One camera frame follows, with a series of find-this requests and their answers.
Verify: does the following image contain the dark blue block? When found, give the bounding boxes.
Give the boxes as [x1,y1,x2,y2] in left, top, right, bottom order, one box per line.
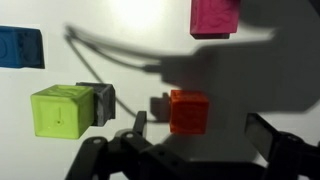
[0,26,45,69]

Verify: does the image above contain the orange block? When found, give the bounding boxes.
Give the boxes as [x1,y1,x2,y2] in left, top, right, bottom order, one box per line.
[169,90,209,134]

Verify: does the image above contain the grey block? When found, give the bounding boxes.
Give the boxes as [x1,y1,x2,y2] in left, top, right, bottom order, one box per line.
[76,82,116,127]

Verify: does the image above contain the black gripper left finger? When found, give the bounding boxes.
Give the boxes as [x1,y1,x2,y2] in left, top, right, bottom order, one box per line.
[65,111,209,180]

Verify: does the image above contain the yellow-green block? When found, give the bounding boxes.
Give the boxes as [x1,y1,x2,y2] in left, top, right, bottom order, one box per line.
[31,85,94,139]

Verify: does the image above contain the magenta block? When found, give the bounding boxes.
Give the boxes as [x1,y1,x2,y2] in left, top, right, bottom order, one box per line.
[190,0,241,39]

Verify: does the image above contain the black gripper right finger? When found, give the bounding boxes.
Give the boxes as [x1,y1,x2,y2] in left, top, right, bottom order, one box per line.
[244,113,320,180]

